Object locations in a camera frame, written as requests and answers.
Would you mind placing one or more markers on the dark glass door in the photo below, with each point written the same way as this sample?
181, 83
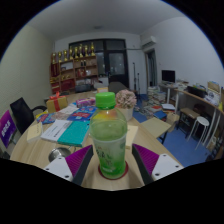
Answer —
115, 63

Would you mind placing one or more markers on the small cream notebook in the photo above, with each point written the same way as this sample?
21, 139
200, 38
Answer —
34, 132

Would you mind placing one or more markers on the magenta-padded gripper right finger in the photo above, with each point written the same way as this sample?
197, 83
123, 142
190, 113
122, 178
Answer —
148, 157

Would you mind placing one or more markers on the green drink bottle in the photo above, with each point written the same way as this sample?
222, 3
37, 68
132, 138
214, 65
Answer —
108, 143

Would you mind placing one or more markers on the wooden shelf unit with trophies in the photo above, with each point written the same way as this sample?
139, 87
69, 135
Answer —
75, 71

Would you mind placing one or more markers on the cluttered wooden side desk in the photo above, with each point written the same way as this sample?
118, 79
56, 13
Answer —
200, 96

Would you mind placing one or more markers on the tan upright cardboard box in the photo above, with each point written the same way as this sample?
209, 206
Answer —
102, 90

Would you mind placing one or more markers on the blue printed book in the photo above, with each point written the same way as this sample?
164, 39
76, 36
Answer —
81, 115

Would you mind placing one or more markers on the yellow gift box red ribbon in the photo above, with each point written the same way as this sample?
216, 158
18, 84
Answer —
56, 104

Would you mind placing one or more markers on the long cream book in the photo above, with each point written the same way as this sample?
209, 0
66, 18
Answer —
132, 135

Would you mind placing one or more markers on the white wall air conditioner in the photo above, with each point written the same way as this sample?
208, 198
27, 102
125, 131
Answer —
148, 41

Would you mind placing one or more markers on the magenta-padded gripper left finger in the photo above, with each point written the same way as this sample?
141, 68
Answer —
76, 161

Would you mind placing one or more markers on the light wooden bench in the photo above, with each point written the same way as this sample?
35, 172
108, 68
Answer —
155, 126

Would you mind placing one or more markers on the pink flat box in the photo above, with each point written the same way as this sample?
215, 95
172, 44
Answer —
85, 102

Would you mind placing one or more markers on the black office chair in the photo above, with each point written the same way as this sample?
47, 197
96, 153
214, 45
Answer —
23, 113

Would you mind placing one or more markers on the pink flowers in white pot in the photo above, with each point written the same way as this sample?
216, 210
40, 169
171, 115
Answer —
126, 99

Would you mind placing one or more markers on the black computer monitor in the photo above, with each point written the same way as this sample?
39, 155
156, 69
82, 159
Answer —
168, 76

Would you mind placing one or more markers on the small steel bowl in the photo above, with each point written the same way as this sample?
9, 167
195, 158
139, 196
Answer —
58, 154

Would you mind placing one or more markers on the stack of books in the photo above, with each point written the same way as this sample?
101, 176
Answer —
156, 98

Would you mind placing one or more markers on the teal book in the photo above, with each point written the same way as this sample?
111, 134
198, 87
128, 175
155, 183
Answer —
74, 134

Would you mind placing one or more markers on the white booklet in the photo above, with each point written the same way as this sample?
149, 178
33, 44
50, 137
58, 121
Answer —
56, 130

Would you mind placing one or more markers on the small wooden stool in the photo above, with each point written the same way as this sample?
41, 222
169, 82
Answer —
190, 113

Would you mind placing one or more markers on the purple sign board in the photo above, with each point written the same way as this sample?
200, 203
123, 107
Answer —
6, 128

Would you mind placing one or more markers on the white round stool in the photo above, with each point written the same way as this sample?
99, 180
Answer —
200, 120

